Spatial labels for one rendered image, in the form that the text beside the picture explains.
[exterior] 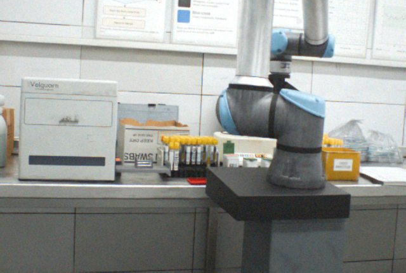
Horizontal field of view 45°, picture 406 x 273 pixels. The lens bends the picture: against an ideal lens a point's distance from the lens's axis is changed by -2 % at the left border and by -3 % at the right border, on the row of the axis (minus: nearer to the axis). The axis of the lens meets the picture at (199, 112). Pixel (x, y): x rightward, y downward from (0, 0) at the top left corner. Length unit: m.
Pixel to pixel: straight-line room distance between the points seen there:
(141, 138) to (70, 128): 0.39
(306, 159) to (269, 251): 0.24
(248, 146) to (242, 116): 0.64
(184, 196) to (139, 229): 0.74
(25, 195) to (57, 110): 0.26
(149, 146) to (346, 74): 1.07
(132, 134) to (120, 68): 0.42
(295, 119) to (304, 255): 0.33
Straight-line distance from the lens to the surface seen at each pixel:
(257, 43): 1.28
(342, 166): 1.78
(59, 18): 2.15
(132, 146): 1.81
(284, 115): 1.25
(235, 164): 1.65
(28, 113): 1.50
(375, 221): 2.65
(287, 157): 1.26
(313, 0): 1.43
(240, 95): 1.27
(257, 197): 1.16
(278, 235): 1.23
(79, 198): 1.52
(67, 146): 1.51
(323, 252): 1.30
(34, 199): 1.53
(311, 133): 1.25
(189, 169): 1.66
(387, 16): 2.58
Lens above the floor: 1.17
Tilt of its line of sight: 3 degrees down
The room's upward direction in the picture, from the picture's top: 3 degrees clockwise
